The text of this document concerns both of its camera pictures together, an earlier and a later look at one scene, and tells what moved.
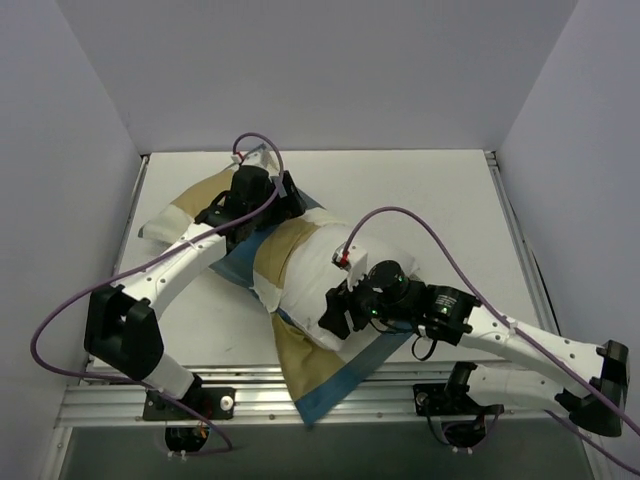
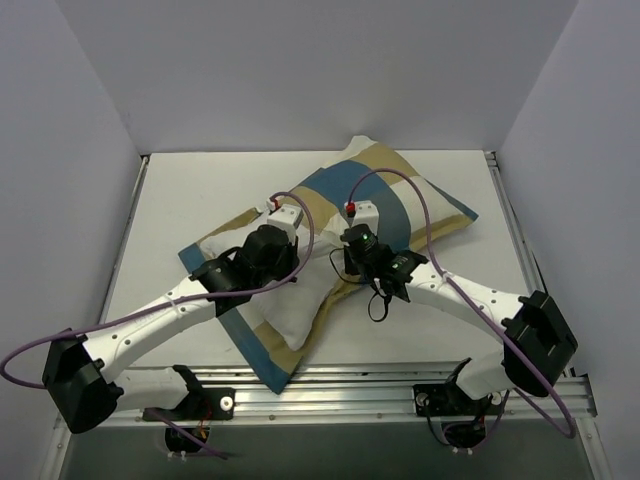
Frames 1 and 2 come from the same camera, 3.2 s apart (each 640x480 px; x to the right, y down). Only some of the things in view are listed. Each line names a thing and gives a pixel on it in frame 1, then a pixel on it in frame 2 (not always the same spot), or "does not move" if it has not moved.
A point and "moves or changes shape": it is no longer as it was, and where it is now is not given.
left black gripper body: (220, 214) -> (288, 240)
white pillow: (310, 271) moves or changes shape
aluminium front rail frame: (105, 398) does not move
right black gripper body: (343, 308) -> (357, 238)
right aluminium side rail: (540, 304) does not move
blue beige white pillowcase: (316, 377) -> (376, 189)
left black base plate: (216, 403) does not move
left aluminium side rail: (126, 229) does not move
